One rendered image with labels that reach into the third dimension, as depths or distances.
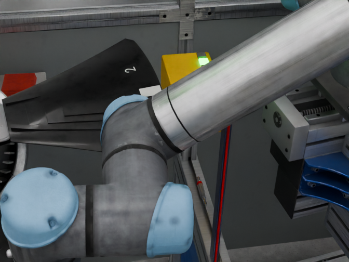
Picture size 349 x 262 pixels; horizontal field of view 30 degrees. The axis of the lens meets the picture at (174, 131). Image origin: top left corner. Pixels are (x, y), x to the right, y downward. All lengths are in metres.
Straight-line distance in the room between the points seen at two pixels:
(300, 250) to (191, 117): 1.73
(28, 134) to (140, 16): 0.81
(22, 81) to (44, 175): 0.98
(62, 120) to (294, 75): 0.36
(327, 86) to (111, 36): 0.60
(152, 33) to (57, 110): 0.79
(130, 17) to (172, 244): 1.07
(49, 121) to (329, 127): 0.63
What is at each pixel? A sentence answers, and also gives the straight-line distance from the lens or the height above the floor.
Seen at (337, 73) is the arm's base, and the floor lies 1.06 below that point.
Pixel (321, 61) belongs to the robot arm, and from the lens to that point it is 0.71.
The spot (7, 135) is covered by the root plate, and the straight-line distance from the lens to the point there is 0.93.
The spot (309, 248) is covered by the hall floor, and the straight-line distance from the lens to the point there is 2.43.
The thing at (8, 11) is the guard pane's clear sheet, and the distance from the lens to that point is 1.66.
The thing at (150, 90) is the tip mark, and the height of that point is 1.22.
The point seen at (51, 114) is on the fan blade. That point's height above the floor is 1.22.
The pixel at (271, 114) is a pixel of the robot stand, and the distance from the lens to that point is 1.38.
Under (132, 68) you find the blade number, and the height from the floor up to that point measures 1.23.
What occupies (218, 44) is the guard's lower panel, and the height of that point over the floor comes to 0.88.
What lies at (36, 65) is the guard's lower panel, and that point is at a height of 0.86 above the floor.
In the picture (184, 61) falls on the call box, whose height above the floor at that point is 1.07.
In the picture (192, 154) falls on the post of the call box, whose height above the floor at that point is 0.88.
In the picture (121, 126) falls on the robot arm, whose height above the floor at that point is 1.31.
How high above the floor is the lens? 1.78
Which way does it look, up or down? 38 degrees down
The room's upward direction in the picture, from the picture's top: 2 degrees clockwise
